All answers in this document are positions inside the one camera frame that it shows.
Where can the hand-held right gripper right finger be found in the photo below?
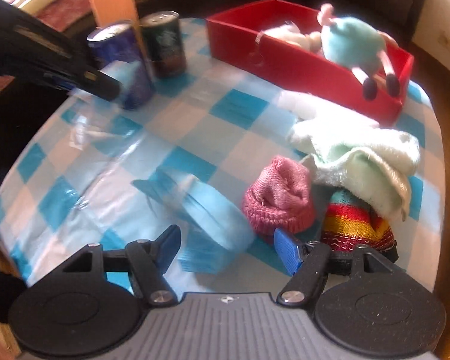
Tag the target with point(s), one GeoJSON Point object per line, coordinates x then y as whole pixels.
{"type": "Point", "coordinates": [287, 249]}

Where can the dark green drink can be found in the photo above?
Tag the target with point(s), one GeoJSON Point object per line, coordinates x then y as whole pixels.
{"type": "Point", "coordinates": [163, 41]}

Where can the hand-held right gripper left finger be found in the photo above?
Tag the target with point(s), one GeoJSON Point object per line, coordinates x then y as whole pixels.
{"type": "Point", "coordinates": [168, 247]}

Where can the striped knitted sock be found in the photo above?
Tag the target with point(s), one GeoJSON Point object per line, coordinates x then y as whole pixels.
{"type": "Point", "coordinates": [345, 225]}

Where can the dark wooden bed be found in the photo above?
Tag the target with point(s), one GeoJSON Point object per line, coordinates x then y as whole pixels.
{"type": "Point", "coordinates": [60, 11]}

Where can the light green towel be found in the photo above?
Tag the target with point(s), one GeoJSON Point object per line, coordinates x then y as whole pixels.
{"type": "Point", "coordinates": [360, 157]}

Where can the blue checkered tablecloth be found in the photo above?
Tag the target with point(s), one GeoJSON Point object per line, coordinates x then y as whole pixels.
{"type": "Point", "coordinates": [135, 157]}

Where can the blue drink can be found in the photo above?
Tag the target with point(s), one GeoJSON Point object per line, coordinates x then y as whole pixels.
{"type": "Point", "coordinates": [127, 63]}

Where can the red cardboard box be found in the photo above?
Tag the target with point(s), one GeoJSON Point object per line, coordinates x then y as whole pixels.
{"type": "Point", "coordinates": [285, 63]}

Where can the pink knit hat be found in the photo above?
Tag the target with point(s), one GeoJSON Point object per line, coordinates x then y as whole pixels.
{"type": "Point", "coordinates": [277, 191]}

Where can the teal plush toy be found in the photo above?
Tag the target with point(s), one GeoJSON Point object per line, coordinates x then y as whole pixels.
{"type": "Point", "coordinates": [348, 41]}

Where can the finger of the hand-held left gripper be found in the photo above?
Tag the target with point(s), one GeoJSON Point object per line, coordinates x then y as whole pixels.
{"type": "Point", "coordinates": [101, 84]}

